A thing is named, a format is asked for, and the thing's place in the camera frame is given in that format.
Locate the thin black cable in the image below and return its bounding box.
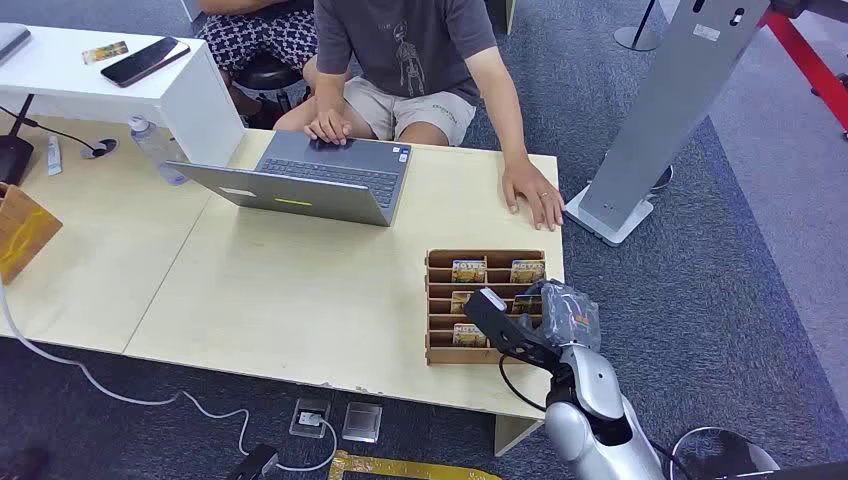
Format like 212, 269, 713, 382
0, 104, 109, 159

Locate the closed metal floor socket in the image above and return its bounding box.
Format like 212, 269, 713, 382
341, 401, 384, 444

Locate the person's right hand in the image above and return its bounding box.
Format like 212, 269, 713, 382
303, 107, 354, 147

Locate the white desk leg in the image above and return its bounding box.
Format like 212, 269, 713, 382
492, 413, 546, 459

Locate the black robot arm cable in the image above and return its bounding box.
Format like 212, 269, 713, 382
497, 353, 549, 414

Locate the silver kiosk stand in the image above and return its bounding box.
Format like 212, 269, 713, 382
564, 0, 774, 248

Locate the person in patterned clothing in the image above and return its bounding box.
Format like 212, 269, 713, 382
195, 0, 321, 75

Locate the grey open laptop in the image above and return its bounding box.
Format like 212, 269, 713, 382
164, 129, 413, 229

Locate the black round stool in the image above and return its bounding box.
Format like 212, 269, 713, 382
230, 51, 307, 131

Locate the grey stanchion base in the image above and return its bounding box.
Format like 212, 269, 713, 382
613, 0, 665, 53

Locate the black smartphone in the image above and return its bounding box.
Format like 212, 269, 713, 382
99, 36, 192, 89

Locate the person's left hand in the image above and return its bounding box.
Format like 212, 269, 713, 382
500, 158, 567, 233

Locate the clear plastic water bottle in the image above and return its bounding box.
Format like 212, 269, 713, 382
127, 115, 191, 187

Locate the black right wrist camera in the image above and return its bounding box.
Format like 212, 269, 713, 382
462, 287, 564, 374

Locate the small white tube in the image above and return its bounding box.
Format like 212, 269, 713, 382
45, 134, 64, 178

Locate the white power cable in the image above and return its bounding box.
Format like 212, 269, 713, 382
0, 278, 340, 474

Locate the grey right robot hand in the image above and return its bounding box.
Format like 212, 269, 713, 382
528, 278, 603, 354

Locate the grey closed laptop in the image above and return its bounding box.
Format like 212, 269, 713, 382
0, 22, 33, 66

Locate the white desk riser shelf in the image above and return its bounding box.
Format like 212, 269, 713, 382
0, 23, 247, 168

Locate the grey desk cable grommet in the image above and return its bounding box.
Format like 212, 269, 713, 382
80, 137, 120, 161

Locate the black round robot part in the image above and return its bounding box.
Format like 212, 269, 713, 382
668, 426, 784, 480

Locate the black monitor stand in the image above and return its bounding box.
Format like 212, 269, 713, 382
0, 93, 36, 187

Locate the wooden card holder rack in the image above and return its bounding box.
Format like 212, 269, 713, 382
424, 248, 549, 367

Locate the yellow floor tape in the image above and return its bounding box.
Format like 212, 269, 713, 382
327, 449, 503, 480

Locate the floor socket with plug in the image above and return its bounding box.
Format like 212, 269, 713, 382
288, 396, 333, 441

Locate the black power adapter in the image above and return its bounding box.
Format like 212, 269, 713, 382
224, 443, 281, 480

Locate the red metal bar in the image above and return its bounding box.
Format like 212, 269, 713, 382
757, 5, 848, 137

